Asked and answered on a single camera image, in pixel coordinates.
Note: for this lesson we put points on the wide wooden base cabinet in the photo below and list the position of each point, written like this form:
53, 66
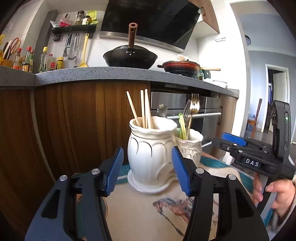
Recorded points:
69, 120

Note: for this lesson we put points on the black range hood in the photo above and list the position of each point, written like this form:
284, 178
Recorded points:
150, 18

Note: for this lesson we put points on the red frying pan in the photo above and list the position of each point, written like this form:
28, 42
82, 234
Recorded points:
180, 66

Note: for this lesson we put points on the small white ceramic vase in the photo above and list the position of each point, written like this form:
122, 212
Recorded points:
189, 148

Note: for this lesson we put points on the silver spoon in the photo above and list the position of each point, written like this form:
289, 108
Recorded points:
161, 109

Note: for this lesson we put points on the white bowl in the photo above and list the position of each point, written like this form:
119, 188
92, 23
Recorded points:
219, 83

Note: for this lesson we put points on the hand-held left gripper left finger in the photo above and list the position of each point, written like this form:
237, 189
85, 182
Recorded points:
114, 171

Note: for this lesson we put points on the large white ceramic vase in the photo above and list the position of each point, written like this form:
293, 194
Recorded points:
150, 150

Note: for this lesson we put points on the printed tablecloth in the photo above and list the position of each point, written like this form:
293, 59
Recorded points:
138, 215

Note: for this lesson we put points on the green packet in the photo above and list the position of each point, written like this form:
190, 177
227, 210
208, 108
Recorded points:
93, 17

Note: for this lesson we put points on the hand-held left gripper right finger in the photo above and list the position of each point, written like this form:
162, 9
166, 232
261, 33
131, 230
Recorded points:
180, 171

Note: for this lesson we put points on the person's right forearm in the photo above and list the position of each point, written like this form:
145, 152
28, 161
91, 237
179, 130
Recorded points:
281, 220

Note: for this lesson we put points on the stainless steel oven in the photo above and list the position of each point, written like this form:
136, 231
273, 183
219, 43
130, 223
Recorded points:
209, 104

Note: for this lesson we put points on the grey speckled kitchen countertop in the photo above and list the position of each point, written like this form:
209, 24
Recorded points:
92, 74

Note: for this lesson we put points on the row of condiment bottles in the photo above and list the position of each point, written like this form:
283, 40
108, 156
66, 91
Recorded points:
44, 60

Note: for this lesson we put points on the hanging metal ladle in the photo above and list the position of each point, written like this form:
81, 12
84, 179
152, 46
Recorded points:
75, 51

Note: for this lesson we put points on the white door frame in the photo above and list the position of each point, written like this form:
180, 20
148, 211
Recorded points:
267, 92

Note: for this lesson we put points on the person's right hand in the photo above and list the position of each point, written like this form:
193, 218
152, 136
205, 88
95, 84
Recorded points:
285, 194

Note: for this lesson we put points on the black wall spice shelf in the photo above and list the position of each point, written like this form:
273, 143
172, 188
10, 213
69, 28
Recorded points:
74, 29

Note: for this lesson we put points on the red packet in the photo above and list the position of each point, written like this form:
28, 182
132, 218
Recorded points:
62, 22

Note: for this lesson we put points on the wooden wall cabinet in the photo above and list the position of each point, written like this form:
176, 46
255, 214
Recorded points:
209, 16

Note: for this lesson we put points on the narrow wooden base cabinet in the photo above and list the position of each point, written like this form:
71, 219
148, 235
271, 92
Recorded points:
227, 120

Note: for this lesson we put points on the small spice jar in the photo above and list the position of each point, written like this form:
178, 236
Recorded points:
86, 20

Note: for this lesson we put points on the dark gold fork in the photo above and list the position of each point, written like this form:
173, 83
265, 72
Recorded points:
186, 111

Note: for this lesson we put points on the black lidded spice jar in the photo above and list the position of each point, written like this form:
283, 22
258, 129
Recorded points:
79, 18

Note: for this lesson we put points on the wooden chair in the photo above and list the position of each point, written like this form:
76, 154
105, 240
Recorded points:
254, 120

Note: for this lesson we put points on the wooden chopstick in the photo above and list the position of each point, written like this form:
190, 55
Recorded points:
133, 109
143, 106
147, 104

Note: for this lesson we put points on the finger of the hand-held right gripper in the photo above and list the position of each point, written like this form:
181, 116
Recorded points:
222, 143
233, 138

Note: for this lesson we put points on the light green plastic utensil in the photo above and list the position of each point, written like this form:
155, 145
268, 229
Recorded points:
182, 126

